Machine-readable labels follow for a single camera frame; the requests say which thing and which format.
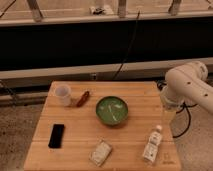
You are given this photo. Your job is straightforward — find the white wrapped packet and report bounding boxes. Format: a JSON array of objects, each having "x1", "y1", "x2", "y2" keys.
[{"x1": 89, "y1": 140, "x2": 112, "y2": 166}]

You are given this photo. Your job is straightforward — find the black hanging cable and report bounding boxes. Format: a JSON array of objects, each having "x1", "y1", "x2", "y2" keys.
[{"x1": 111, "y1": 9, "x2": 141, "y2": 81}]

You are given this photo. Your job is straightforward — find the green ceramic bowl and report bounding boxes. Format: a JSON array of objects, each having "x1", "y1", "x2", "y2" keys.
[{"x1": 96, "y1": 96, "x2": 128, "y2": 126}]

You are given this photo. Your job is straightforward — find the white plastic cup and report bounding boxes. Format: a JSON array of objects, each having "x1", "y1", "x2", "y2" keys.
[{"x1": 54, "y1": 85, "x2": 71, "y2": 107}]

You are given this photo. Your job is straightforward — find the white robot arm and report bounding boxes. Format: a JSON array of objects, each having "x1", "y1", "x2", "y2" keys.
[{"x1": 160, "y1": 61, "x2": 213, "y2": 124}]

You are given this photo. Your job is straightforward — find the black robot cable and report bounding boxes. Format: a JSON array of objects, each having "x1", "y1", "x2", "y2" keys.
[{"x1": 156, "y1": 79, "x2": 199, "y2": 139}]

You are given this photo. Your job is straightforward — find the brown sausage-shaped object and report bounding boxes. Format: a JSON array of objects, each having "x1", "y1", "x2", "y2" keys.
[{"x1": 76, "y1": 91, "x2": 90, "y2": 107}]

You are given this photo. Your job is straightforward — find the small white plastic bottle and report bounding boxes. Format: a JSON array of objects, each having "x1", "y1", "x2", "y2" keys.
[{"x1": 142, "y1": 125, "x2": 163, "y2": 164}]

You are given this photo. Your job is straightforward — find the black rectangular block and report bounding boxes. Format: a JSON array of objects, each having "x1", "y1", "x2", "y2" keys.
[{"x1": 48, "y1": 124, "x2": 65, "y2": 148}]

